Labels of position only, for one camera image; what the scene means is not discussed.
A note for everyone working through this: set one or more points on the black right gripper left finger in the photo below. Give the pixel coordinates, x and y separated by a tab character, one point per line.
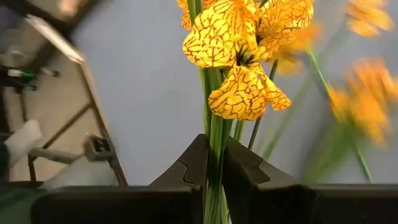
189	168

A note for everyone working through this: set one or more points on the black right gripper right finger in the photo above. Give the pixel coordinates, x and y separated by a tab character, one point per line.
255	186

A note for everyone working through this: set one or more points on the black aluminium table frame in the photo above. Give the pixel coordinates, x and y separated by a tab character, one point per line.
102	121

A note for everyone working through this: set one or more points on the yellow artificial flower bunch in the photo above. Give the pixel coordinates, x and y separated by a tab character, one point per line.
239	93
367	105

